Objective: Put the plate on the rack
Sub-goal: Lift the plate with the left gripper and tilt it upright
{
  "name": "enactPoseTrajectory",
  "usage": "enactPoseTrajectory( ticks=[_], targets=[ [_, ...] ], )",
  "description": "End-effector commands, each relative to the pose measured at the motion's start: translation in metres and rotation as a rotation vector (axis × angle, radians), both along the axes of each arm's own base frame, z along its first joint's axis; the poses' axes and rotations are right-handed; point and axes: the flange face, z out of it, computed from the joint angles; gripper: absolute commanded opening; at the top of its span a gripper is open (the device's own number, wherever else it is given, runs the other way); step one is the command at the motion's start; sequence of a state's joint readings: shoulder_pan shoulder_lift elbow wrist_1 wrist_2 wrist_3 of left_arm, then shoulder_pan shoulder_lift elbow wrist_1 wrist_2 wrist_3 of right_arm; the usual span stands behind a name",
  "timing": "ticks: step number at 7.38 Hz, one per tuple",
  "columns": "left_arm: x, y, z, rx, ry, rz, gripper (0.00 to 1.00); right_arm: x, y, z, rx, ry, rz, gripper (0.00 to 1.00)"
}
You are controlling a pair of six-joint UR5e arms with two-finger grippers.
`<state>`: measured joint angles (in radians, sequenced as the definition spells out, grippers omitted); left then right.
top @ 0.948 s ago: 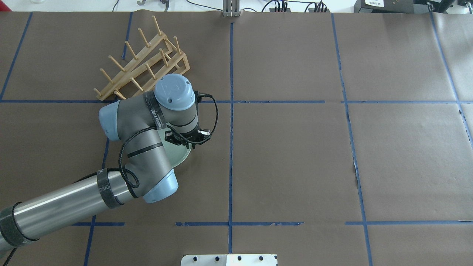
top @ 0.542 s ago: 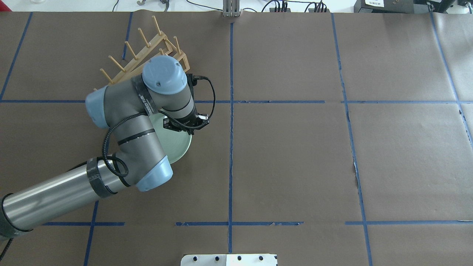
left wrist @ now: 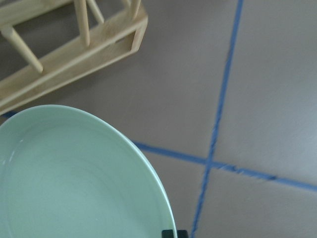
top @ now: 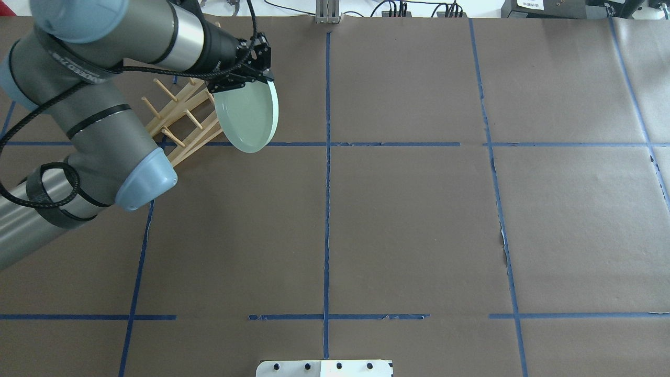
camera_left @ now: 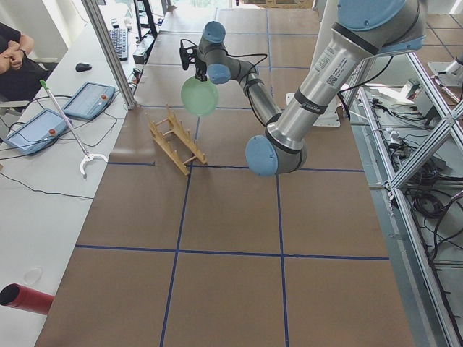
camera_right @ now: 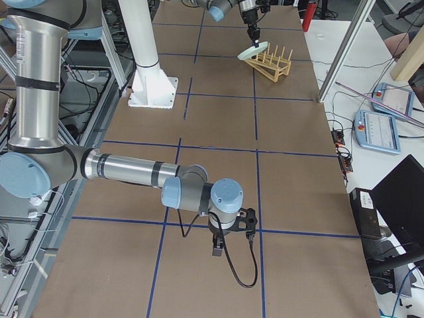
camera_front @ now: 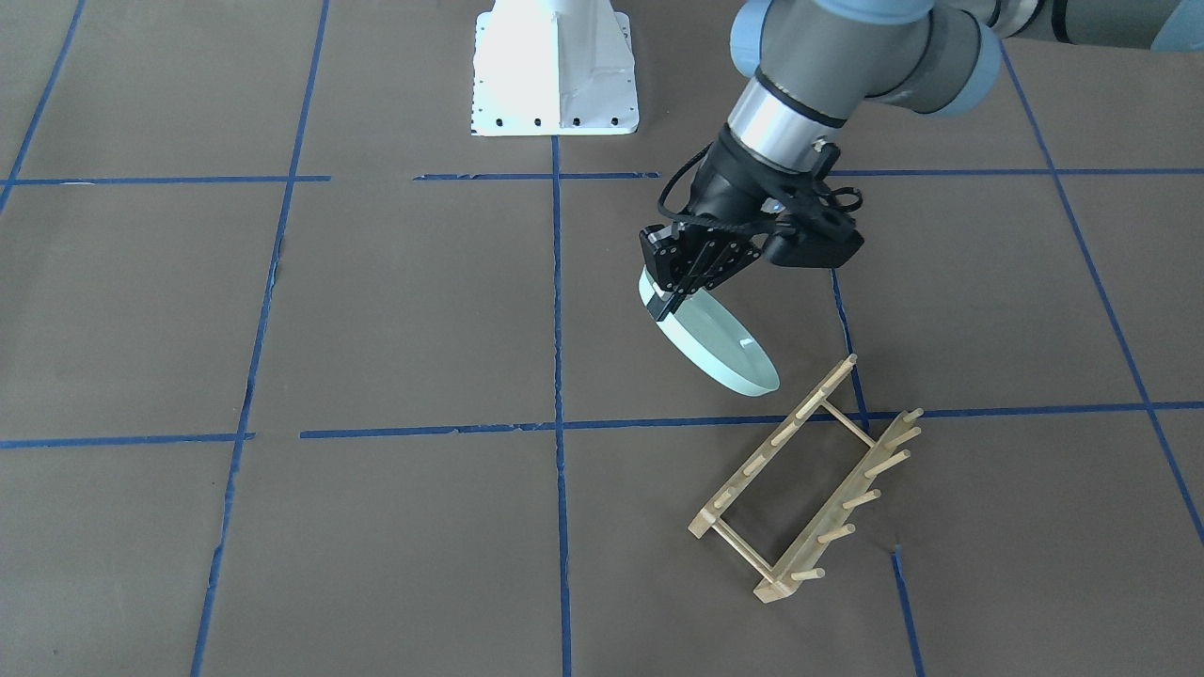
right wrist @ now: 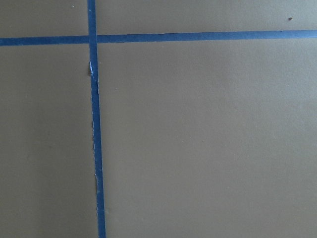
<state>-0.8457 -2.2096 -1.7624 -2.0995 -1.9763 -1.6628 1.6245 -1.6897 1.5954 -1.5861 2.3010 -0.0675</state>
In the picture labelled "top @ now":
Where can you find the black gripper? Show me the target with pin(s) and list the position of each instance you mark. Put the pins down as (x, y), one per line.
(219, 46)

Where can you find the light green round plate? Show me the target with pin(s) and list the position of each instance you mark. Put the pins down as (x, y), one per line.
(248, 116)

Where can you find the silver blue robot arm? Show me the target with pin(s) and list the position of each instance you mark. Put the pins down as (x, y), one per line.
(65, 66)

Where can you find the wooden plate rack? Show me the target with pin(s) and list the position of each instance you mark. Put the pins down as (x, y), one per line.
(188, 120)

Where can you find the grey aluminium post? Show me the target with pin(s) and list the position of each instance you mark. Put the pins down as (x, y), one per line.
(327, 12)

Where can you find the white pedestal base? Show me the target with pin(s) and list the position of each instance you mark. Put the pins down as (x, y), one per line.
(362, 367)

